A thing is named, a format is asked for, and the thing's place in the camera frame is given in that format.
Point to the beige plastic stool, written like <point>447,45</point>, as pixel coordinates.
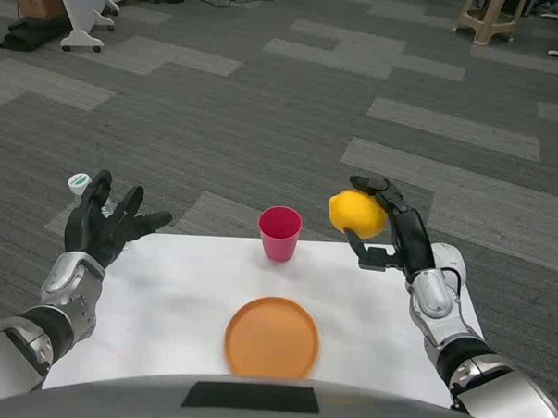
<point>492,35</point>

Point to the white computer mouse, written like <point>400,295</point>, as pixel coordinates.
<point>450,256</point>

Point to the clear bottle with white cap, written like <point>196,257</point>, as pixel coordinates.
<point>78,180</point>

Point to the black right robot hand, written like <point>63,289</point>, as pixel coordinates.
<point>414,242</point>

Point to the yellow lemon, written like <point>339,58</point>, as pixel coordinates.
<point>357,214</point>

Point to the pink plastic cup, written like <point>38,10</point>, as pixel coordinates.
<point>280,239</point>

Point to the orange round plate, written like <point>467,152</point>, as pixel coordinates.
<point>272,340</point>

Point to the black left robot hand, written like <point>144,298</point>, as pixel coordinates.
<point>90,231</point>

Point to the silver robot chest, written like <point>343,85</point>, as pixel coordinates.
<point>90,402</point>

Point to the black bag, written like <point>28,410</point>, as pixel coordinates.
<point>27,33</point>

